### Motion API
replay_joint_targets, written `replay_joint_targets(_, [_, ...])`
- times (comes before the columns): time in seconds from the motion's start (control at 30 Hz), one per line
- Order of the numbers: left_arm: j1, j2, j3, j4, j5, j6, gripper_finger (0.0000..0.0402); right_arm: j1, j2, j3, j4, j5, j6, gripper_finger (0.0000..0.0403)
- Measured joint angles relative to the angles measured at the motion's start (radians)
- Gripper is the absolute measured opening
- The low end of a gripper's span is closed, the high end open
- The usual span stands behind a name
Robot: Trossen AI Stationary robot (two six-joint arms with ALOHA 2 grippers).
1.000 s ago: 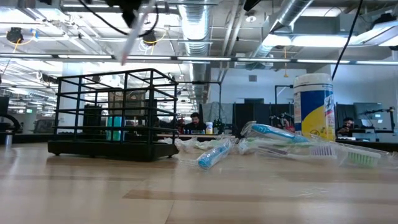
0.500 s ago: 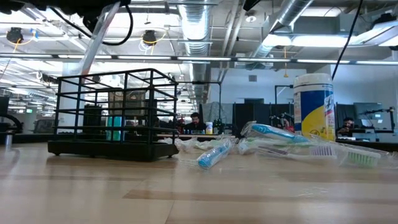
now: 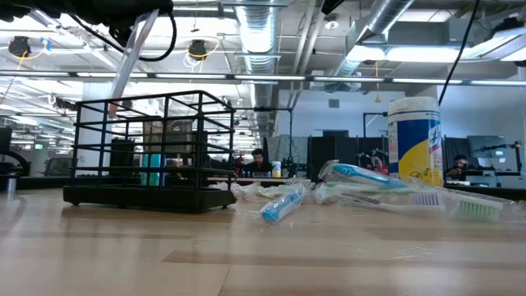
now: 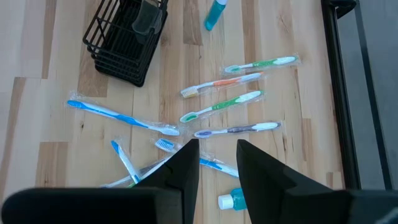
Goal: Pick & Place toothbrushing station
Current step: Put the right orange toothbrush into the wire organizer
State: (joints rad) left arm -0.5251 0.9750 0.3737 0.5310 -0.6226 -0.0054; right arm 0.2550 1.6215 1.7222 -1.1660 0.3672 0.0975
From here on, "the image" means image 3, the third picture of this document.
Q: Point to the angled silver ceiling duct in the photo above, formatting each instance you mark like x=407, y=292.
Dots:
x=382, y=16

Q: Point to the long ceiling light strip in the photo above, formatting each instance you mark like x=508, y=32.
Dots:
x=267, y=77

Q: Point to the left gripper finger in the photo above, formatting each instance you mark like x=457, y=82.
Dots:
x=158, y=5

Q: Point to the black partition panels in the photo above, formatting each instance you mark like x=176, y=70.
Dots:
x=337, y=158

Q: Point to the black background stand frame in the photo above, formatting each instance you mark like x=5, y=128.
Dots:
x=290, y=131

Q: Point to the straight silver ceiling duct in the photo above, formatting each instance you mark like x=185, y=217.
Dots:
x=257, y=33

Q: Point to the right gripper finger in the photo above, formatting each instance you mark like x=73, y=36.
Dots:
x=330, y=5

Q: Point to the small background wipes canister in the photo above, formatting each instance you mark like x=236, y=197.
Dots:
x=276, y=169

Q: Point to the blue white toothbrush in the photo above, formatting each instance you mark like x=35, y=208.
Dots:
x=361, y=174

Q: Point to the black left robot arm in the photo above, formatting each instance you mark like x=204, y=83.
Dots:
x=12, y=8

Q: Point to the white building column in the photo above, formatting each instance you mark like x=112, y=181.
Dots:
x=92, y=135

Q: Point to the person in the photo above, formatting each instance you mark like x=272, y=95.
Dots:
x=380, y=164
x=258, y=162
x=459, y=166

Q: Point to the yellow blue disinfecting wipes canister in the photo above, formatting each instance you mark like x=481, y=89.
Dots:
x=411, y=140

